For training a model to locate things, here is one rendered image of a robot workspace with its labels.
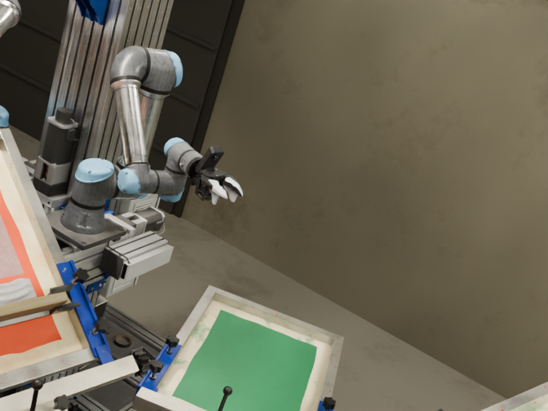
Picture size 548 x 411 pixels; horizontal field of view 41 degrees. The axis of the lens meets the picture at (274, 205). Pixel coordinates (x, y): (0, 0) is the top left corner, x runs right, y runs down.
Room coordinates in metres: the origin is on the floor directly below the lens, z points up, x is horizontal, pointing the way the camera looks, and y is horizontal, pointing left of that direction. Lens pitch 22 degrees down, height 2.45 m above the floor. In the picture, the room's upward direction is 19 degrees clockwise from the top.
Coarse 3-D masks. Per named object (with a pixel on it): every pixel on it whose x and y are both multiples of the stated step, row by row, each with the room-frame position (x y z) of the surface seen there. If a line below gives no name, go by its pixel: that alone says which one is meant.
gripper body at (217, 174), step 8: (192, 160) 2.07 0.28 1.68; (200, 160) 2.08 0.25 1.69; (192, 168) 2.06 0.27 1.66; (208, 168) 2.04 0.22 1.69; (216, 168) 2.05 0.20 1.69; (192, 176) 2.07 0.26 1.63; (208, 176) 1.99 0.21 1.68; (216, 176) 2.00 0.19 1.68; (192, 184) 2.07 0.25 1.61; (200, 184) 2.01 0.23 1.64; (200, 192) 2.02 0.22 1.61; (208, 192) 1.99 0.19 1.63; (208, 200) 2.00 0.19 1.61
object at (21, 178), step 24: (0, 144) 2.09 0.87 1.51; (24, 168) 2.06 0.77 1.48; (24, 192) 1.99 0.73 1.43; (48, 240) 1.92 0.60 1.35; (48, 264) 1.89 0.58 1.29; (72, 312) 1.81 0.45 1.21; (48, 360) 1.63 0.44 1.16; (72, 360) 1.68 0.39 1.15; (96, 360) 1.75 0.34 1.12; (0, 384) 1.50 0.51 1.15; (24, 384) 1.57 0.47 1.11
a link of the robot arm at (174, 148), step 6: (174, 138) 2.18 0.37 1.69; (168, 144) 2.16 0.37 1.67; (174, 144) 2.15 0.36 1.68; (180, 144) 2.15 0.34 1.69; (186, 144) 2.15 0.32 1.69; (168, 150) 2.15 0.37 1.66; (174, 150) 2.13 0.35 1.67; (180, 150) 2.12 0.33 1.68; (186, 150) 2.12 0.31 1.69; (192, 150) 2.12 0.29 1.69; (168, 156) 2.15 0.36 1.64; (174, 156) 2.12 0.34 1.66; (180, 156) 2.10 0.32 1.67; (168, 162) 2.14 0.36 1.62; (174, 162) 2.12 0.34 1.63; (174, 168) 2.12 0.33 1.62
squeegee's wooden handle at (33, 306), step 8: (48, 296) 1.71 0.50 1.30; (56, 296) 1.72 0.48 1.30; (64, 296) 1.74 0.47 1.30; (8, 304) 1.61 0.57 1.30; (16, 304) 1.62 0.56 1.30; (24, 304) 1.64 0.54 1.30; (32, 304) 1.66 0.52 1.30; (40, 304) 1.67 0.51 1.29; (48, 304) 1.69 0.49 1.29; (56, 304) 1.72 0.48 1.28; (0, 312) 1.58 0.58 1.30; (8, 312) 1.59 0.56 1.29; (16, 312) 1.61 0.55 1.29; (24, 312) 1.64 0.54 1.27; (32, 312) 1.68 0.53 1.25; (0, 320) 1.61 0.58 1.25
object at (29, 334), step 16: (0, 192) 1.97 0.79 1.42; (0, 208) 1.93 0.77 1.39; (0, 224) 1.88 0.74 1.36; (0, 240) 1.85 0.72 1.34; (16, 240) 1.88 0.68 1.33; (0, 256) 1.81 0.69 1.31; (16, 256) 1.84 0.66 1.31; (0, 272) 1.77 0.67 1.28; (16, 272) 1.80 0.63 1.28; (32, 272) 1.84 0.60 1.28; (32, 320) 1.72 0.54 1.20; (48, 320) 1.75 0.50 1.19; (0, 336) 1.62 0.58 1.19; (16, 336) 1.66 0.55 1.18; (32, 336) 1.69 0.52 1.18; (48, 336) 1.72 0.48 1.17; (0, 352) 1.59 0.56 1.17; (16, 352) 1.62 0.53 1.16
